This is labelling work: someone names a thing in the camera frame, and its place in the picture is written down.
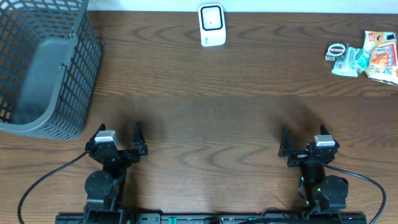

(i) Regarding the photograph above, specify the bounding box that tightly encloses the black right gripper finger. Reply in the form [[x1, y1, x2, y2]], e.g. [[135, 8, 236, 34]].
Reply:
[[278, 128, 293, 157], [320, 124, 340, 148]]

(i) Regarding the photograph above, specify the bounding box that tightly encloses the yellow snack bag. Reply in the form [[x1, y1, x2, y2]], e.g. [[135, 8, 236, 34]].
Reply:
[[363, 31, 397, 86]]

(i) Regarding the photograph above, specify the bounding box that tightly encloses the dark grey plastic mesh basket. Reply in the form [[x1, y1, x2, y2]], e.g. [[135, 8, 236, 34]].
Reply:
[[1, 0, 102, 140]]

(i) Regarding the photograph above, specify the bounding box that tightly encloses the green Kleenex tissue pack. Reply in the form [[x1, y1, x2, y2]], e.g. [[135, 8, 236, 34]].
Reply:
[[355, 48, 371, 73]]

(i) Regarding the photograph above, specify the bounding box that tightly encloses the green Zam-Buk tin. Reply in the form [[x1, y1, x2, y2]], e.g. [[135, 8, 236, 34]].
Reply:
[[325, 42, 349, 61]]

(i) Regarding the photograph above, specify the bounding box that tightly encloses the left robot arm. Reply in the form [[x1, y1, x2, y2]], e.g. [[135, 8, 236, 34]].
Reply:
[[83, 122, 148, 224]]

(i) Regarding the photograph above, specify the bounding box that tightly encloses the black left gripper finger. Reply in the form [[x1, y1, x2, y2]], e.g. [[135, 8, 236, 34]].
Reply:
[[85, 123, 106, 151], [131, 121, 148, 156]]

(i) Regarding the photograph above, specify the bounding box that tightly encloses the orange tissue pack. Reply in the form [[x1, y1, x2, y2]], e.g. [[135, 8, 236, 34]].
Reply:
[[369, 47, 390, 69]]

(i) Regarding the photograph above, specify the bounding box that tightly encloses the teal wet wipe packet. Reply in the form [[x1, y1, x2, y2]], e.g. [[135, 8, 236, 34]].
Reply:
[[331, 47, 360, 77]]

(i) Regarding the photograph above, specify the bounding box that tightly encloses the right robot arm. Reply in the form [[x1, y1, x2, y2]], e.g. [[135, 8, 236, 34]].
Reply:
[[278, 125, 349, 219]]

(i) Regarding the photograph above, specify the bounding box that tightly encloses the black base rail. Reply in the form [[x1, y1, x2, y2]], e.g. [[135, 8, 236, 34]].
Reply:
[[55, 212, 367, 224]]

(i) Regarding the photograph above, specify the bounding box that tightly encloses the white barcode scanner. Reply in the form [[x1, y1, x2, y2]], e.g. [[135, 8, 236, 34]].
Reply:
[[198, 3, 226, 47]]

